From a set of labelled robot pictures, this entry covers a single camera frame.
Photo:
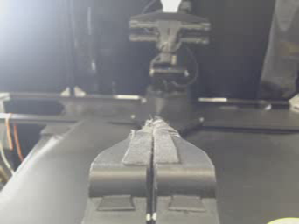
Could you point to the black frame rail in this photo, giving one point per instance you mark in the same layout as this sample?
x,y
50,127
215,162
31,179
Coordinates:
x,y
98,112

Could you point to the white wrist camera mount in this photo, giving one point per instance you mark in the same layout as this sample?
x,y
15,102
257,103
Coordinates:
x,y
171,5

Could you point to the white frame bracket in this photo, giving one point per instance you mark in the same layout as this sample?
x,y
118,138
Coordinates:
x,y
72,92

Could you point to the yellow plate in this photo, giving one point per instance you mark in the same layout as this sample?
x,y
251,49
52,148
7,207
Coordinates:
x,y
286,221

